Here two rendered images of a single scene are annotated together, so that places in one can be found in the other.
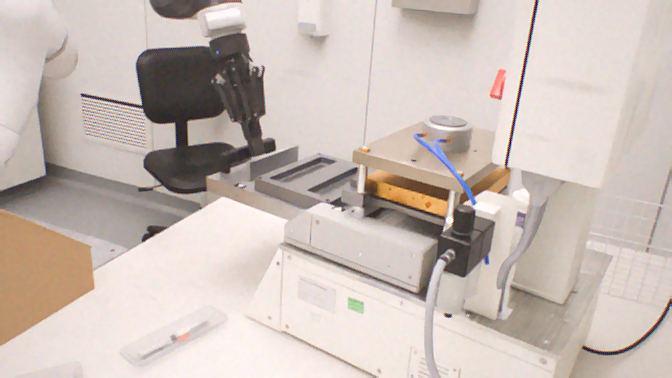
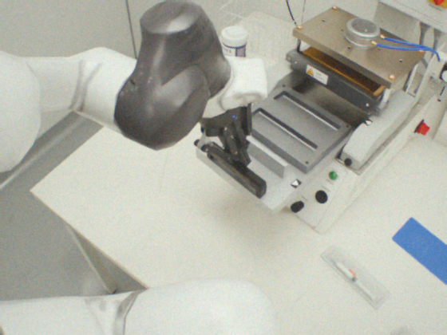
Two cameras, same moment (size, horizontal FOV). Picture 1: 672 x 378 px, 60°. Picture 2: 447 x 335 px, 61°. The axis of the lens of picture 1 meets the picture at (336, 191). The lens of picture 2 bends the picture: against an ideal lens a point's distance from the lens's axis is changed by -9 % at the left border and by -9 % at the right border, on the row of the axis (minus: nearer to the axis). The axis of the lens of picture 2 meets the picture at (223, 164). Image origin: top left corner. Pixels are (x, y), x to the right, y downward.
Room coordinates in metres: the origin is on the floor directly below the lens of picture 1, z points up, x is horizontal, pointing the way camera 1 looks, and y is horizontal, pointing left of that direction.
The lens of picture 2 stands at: (1.03, 0.68, 1.63)
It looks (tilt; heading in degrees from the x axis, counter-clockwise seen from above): 51 degrees down; 283
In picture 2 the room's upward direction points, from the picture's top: straight up
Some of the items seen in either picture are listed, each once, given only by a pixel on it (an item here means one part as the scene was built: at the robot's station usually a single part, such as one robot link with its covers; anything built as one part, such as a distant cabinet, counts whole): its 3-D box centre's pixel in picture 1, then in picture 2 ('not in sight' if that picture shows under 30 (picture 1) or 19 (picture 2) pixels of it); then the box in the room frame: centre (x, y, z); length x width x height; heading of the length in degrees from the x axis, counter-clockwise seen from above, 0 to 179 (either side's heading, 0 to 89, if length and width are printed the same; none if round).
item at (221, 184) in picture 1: (302, 180); (279, 139); (1.05, 0.07, 0.97); 0.30 x 0.22 x 0.08; 57
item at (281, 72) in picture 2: not in sight; (290, 72); (1.05, -0.18, 0.97); 0.25 x 0.05 x 0.07; 57
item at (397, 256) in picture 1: (351, 239); (378, 128); (0.82, -0.03, 0.97); 0.26 x 0.05 x 0.07; 57
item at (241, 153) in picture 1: (249, 154); (235, 168); (1.12, 0.18, 0.99); 0.15 x 0.02 x 0.04; 147
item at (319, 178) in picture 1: (322, 180); (294, 124); (1.02, 0.03, 0.98); 0.20 x 0.17 x 0.03; 147
